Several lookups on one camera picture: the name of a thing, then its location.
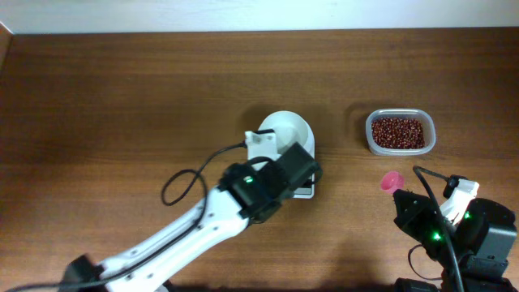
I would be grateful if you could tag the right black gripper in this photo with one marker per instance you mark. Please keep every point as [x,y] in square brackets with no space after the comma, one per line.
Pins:
[406,220]

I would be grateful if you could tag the pink measuring scoop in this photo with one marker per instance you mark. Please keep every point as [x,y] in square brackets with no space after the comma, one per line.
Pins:
[392,181]

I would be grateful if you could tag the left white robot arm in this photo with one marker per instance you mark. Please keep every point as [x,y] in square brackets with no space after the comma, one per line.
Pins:
[248,193]

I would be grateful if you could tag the white digital kitchen scale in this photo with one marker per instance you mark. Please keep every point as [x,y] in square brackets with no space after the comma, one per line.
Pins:
[299,162]

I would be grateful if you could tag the white bowl on scale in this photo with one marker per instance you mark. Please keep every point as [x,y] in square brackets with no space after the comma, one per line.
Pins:
[288,127]

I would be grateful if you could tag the red beans in container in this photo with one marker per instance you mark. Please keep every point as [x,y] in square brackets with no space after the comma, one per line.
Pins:
[398,133]

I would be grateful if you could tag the clear plastic bean container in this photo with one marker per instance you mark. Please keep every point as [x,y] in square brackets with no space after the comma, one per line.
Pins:
[425,119]

